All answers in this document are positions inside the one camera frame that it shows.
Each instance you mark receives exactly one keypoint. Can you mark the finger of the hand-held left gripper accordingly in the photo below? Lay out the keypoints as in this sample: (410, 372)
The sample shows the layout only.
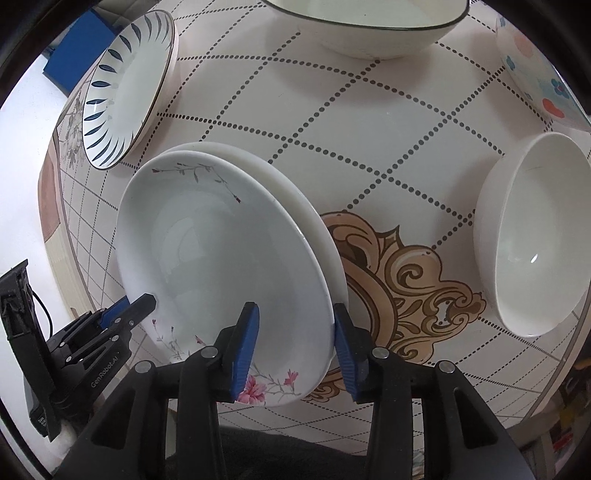
(114, 313)
(136, 311)

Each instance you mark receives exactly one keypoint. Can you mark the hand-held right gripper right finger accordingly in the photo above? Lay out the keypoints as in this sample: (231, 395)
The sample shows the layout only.
(346, 355)

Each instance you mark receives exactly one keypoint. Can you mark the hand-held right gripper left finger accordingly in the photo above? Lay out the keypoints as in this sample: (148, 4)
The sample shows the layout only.
(244, 350)

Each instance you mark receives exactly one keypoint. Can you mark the white plate with floral print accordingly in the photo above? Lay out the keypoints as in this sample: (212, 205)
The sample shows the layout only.
(207, 258)

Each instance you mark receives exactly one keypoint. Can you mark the plain white plate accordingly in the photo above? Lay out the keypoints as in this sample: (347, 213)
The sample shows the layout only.
(295, 194)

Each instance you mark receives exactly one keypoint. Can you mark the white bowl with dark rim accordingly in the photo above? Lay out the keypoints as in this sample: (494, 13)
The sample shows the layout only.
(369, 32)

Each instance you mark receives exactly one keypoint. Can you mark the pastel patterned bowl blue rim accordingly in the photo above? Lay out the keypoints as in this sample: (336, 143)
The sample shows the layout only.
(535, 69)

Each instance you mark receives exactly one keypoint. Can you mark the plain white bowl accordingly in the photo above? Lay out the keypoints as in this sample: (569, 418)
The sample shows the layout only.
(531, 240)

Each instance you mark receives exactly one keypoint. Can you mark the white plate with blue stripes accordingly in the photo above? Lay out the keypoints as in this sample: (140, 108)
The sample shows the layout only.
(129, 87)

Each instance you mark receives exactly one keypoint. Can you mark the blue box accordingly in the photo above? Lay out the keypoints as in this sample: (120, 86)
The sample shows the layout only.
(78, 46)

